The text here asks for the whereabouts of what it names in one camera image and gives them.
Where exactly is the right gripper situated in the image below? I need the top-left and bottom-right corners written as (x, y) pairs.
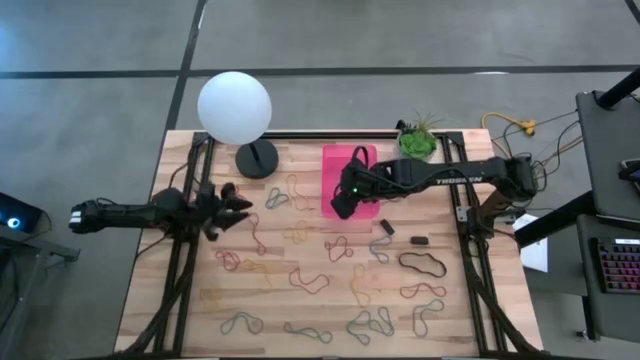
top-left (330, 162), bottom-right (387, 221)

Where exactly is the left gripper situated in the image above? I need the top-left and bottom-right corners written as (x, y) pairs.
top-left (192, 182), bottom-right (254, 243)

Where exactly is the red rubber band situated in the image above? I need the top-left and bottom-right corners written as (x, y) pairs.
top-left (288, 267), bottom-right (331, 295)
top-left (324, 235), bottom-right (355, 263)
top-left (399, 282), bottom-right (448, 300)
top-left (215, 249), bottom-right (242, 272)
top-left (247, 212), bottom-right (268, 256)

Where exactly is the blue rubber band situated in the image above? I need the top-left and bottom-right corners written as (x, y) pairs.
top-left (412, 298), bottom-right (446, 338)
top-left (345, 309), bottom-right (374, 346)
top-left (264, 187), bottom-right (291, 210)
top-left (283, 321), bottom-right (334, 345)
top-left (368, 234), bottom-right (394, 265)
top-left (220, 312), bottom-right (265, 336)
top-left (367, 306), bottom-right (396, 337)

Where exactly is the orange rubber band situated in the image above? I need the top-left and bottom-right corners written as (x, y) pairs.
top-left (285, 173), bottom-right (316, 212)

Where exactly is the yellow rubber band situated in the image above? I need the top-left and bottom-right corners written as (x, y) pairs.
top-left (242, 259), bottom-right (273, 287)
top-left (199, 288), bottom-right (225, 311)
top-left (349, 263), bottom-right (372, 308)
top-left (283, 220), bottom-right (314, 246)

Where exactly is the black rubber band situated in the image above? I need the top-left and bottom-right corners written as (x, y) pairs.
top-left (398, 251), bottom-right (448, 279)

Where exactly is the pink plastic bin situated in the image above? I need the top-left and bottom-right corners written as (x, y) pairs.
top-left (321, 143), bottom-right (382, 221)

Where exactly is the succulent in patterned pot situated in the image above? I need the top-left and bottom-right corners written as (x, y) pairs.
top-left (396, 110), bottom-right (444, 162)

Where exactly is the white globe table lamp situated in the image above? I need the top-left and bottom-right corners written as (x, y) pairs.
top-left (196, 70), bottom-right (280, 180)

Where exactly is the white paper sheet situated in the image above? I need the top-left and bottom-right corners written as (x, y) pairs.
top-left (512, 213), bottom-right (550, 274)

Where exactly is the grey metal stand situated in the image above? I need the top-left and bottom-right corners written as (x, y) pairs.
top-left (0, 233), bottom-right (81, 360)

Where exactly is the black desk beam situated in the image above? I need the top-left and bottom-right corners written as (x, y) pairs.
top-left (514, 191), bottom-right (597, 250)

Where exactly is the black device with blue light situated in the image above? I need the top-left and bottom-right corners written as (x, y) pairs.
top-left (0, 192), bottom-right (45, 235)

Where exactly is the dark grey desk top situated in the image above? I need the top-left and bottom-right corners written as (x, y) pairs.
top-left (574, 89), bottom-right (640, 229)

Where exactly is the grey desk with keyboard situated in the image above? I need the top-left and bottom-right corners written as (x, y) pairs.
top-left (576, 213), bottom-right (640, 342)

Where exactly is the backlit keyboard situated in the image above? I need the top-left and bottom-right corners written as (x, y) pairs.
top-left (591, 236), bottom-right (640, 295)

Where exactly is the black phone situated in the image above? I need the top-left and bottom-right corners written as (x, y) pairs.
top-left (618, 158), bottom-right (640, 184)

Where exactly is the black pole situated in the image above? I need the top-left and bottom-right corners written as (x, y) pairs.
top-left (597, 67), bottom-right (640, 110)

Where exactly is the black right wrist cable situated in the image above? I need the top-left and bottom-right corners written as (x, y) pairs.
top-left (351, 145), bottom-right (372, 174)

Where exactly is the black floor cable bundle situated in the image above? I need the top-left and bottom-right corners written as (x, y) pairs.
top-left (492, 112), bottom-right (585, 201)

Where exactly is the yellow cable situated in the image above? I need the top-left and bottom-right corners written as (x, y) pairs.
top-left (480, 112), bottom-right (537, 139)

